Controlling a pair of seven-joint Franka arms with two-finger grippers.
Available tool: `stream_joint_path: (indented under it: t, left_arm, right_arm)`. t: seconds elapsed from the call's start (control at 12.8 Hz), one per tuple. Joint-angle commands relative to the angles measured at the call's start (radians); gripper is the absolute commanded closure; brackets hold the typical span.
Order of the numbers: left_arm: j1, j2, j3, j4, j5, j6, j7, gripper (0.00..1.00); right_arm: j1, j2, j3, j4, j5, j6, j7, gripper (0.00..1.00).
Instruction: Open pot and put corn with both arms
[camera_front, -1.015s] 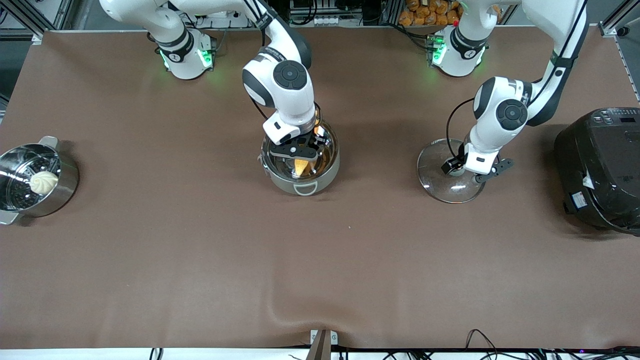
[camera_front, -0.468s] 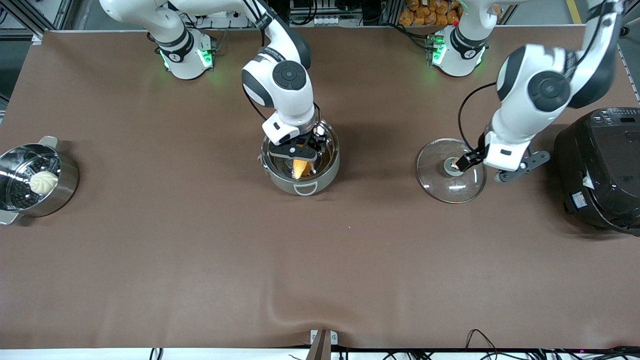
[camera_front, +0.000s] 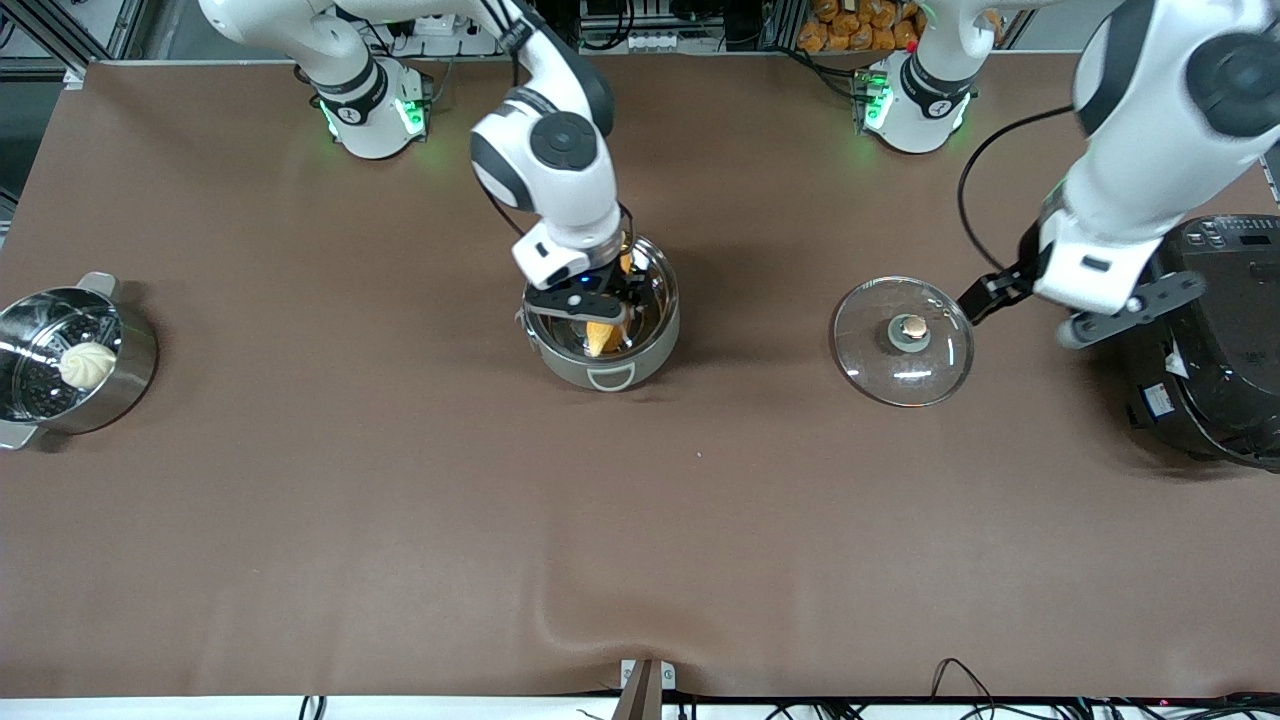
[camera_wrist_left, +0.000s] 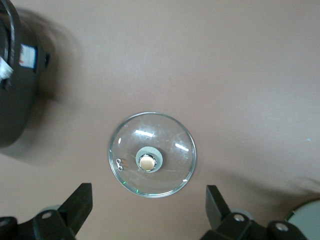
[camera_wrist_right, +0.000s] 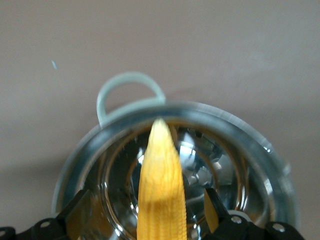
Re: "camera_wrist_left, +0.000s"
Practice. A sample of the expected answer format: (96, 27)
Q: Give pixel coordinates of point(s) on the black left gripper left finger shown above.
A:
(72, 210)

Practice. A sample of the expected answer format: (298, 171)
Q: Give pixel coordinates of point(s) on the glass lid with copper knob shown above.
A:
(155, 140)

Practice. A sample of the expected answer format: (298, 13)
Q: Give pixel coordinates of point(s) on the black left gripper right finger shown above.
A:
(222, 215)

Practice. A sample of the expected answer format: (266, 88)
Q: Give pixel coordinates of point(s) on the black rice cooker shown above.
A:
(17, 100)

